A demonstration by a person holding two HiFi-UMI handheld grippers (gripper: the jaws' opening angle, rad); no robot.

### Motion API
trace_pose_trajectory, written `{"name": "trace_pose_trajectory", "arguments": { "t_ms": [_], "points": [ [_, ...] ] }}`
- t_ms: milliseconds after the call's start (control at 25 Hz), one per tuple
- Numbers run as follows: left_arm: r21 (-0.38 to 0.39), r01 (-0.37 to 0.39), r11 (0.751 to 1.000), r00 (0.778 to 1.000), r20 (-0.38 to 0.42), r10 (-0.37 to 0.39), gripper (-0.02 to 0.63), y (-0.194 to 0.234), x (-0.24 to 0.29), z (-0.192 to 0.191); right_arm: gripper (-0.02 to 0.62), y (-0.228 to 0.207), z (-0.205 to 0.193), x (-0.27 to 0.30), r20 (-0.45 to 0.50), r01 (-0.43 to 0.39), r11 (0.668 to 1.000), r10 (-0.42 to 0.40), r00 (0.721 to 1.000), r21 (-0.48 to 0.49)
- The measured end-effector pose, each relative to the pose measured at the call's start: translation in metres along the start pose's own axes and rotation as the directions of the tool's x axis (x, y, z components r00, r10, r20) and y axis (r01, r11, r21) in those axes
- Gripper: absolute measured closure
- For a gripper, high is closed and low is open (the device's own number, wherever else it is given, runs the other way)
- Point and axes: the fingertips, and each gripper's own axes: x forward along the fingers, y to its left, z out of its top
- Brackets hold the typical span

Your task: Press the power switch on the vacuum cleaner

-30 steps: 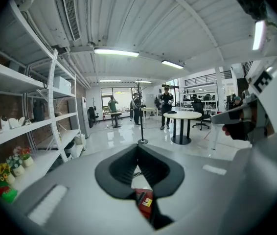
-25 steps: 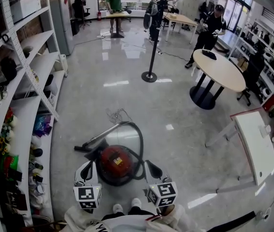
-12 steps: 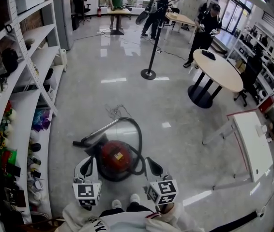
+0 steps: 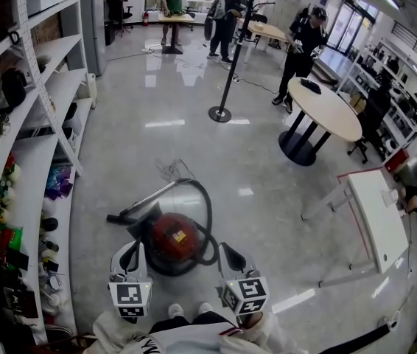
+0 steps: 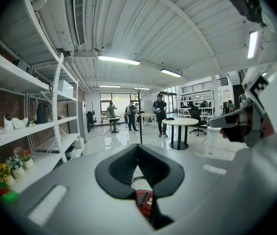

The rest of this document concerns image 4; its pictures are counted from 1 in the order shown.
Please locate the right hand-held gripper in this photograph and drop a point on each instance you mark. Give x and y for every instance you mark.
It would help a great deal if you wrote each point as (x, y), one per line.
(247, 293)

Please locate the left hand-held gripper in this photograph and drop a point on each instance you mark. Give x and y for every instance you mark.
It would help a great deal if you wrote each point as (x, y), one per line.
(129, 295)

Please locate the red vacuum cleaner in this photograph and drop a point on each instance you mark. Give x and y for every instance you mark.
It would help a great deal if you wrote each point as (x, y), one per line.
(173, 234)

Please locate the person's right forearm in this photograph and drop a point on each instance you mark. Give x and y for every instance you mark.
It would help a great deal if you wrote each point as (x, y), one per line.
(271, 336)

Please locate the person's left forearm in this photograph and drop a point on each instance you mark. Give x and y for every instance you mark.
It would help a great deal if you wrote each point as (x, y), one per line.
(112, 334)

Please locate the person's right white shoe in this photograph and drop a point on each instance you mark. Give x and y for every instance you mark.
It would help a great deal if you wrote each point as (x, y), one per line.
(205, 308)

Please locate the person's white shoe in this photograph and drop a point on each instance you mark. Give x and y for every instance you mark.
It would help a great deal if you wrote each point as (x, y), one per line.
(175, 310)
(205, 308)

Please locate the person's left white shoe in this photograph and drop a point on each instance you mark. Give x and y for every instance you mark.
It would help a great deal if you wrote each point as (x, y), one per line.
(175, 310)

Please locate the person's black trousers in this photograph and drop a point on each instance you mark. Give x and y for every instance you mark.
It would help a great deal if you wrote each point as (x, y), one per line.
(171, 323)

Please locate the person's white jacket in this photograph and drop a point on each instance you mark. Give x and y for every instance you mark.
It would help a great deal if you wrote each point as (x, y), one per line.
(190, 339)

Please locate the black rounded cap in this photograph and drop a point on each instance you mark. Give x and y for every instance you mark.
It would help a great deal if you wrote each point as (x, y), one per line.
(50, 224)

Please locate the purple foil bundle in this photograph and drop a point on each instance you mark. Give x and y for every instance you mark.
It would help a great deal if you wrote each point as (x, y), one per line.
(58, 183)

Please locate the wooden chair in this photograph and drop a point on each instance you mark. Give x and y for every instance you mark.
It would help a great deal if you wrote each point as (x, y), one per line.
(65, 345)

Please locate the black gift box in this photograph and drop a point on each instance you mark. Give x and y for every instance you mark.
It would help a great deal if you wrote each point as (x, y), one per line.
(18, 259)

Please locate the white metal shelving unit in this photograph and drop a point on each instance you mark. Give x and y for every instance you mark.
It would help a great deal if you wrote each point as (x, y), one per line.
(31, 168)

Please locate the white flower pot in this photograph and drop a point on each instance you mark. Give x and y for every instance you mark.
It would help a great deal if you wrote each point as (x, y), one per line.
(13, 175)

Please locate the black head rig bar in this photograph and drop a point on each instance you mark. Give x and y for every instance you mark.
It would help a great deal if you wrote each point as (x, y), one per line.
(359, 341)

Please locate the white rectangular desk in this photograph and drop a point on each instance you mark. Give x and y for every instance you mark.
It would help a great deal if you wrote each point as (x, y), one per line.
(378, 212)

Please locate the red flower pot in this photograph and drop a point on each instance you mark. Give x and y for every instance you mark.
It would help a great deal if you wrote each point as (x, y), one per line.
(9, 160)

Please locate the white round floor device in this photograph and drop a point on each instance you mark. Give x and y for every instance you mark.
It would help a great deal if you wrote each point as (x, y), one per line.
(390, 323)

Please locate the white waste bin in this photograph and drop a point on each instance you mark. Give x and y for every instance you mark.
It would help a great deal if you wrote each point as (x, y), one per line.
(90, 89)

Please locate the round beige table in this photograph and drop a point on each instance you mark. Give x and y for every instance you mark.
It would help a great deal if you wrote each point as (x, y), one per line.
(330, 113)

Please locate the black coat stand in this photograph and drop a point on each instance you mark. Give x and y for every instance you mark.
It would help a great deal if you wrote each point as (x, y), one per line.
(230, 72)

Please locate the red bin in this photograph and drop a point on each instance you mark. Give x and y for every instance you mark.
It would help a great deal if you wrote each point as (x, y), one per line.
(397, 160)

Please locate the black pouch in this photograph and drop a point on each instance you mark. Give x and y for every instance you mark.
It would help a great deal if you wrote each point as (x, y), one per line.
(311, 86)

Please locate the black office chair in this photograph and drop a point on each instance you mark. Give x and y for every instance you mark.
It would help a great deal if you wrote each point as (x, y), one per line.
(114, 7)
(374, 113)

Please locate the black kettle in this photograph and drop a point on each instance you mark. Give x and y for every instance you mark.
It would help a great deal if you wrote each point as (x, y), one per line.
(13, 89)

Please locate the white power strip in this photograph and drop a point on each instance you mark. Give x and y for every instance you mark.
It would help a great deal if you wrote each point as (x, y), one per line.
(147, 50)

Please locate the grey tall cabinet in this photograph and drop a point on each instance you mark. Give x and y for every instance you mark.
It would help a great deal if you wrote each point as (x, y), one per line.
(94, 31)

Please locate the light wooden table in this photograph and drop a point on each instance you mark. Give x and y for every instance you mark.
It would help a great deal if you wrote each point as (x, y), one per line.
(267, 31)

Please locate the red fire extinguisher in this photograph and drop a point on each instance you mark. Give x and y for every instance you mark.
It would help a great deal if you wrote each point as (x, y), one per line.
(145, 18)

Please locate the white shelf rack with appliances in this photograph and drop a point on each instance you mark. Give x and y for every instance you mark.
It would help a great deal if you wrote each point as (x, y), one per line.
(407, 87)

